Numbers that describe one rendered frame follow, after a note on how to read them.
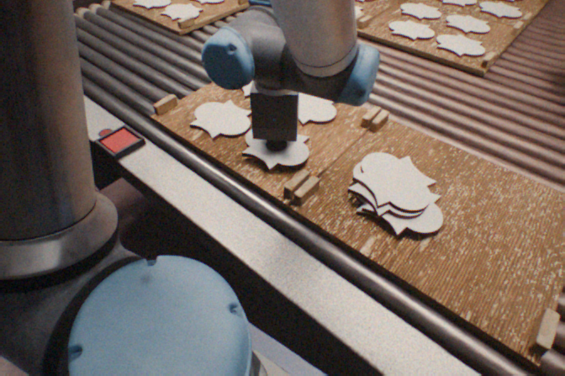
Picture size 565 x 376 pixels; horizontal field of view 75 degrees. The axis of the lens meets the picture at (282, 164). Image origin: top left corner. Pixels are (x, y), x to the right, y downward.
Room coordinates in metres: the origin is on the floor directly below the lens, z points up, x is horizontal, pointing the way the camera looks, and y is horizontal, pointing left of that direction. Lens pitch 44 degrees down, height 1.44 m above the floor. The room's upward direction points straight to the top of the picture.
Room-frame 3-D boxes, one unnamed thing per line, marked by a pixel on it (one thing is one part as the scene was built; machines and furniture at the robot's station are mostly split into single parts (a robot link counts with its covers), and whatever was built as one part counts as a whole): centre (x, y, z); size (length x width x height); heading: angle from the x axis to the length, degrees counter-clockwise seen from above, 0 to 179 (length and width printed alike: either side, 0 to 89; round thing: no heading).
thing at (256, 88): (0.59, 0.01, 1.05); 0.12 x 0.09 x 0.16; 175
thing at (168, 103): (0.71, 0.27, 0.95); 0.06 x 0.02 x 0.03; 140
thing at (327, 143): (0.69, 0.04, 0.93); 0.41 x 0.35 x 0.02; 50
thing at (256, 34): (0.46, 0.04, 1.21); 0.11 x 0.11 x 0.08; 65
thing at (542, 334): (0.20, -0.34, 0.95); 0.06 x 0.02 x 0.03; 140
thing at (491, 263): (0.42, -0.28, 0.93); 0.41 x 0.35 x 0.02; 50
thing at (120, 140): (0.61, 0.35, 0.92); 0.06 x 0.06 x 0.01; 50
